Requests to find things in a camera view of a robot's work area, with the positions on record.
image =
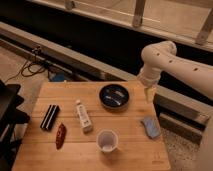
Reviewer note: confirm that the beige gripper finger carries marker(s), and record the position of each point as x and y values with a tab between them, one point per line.
150	93

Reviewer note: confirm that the wooden cutting board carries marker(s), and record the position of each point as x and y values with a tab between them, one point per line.
70	130

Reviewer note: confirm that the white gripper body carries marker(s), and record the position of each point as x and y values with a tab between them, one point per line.
149	76

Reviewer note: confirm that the black chair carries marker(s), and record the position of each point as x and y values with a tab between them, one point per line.
10	116

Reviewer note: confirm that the dark red wrapped snack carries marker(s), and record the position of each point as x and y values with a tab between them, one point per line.
60	136

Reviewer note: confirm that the black rectangular box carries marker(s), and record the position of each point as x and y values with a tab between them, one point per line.
49	118

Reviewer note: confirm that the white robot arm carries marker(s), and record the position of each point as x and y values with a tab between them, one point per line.
162	56

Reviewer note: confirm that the blue object on floor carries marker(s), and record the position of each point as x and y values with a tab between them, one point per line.
58	78

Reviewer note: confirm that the black round bowl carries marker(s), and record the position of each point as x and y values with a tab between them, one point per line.
114	96

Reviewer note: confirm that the white tube bottle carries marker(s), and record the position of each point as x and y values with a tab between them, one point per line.
84	118

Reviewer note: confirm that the grey metal rail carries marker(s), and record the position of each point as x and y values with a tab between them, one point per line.
163	97

